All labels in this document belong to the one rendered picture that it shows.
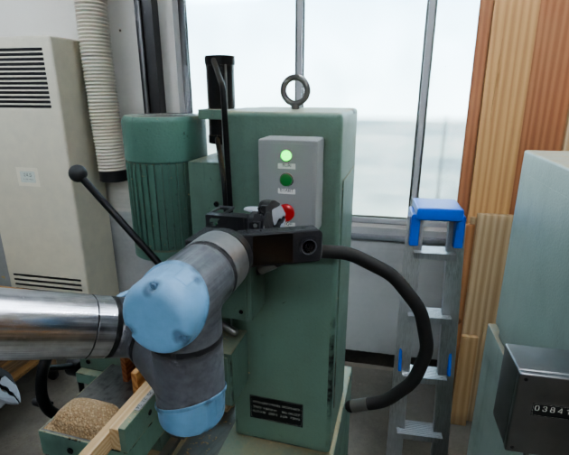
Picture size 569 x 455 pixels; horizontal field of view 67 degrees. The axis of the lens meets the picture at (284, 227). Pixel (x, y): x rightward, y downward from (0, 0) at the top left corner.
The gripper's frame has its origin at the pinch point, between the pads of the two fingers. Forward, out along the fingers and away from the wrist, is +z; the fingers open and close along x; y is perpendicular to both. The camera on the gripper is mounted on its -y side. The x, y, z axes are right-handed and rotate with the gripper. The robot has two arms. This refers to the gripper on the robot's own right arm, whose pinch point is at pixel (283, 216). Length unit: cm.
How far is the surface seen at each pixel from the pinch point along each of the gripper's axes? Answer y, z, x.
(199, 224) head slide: 21.8, 12.4, 7.0
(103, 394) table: 43, 2, 46
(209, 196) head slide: 19.0, 12.4, 0.8
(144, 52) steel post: 112, 139, -37
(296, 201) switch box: -1.6, 2.3, -2.0
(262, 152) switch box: 4.3, 2.3, -10.0
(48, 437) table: 46, -11, 47
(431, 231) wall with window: -34, 159, 50
